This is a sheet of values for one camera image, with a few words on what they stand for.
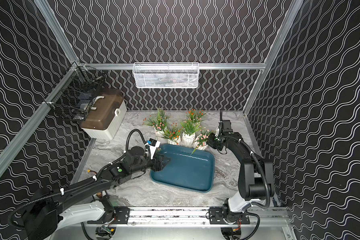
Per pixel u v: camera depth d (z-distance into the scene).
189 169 0.95
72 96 0.92
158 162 0.68
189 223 0.73
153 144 0.69
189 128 0.95
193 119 0.95
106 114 0.94
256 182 0.45
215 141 0.80
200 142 0.82
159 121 0.98
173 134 0.90
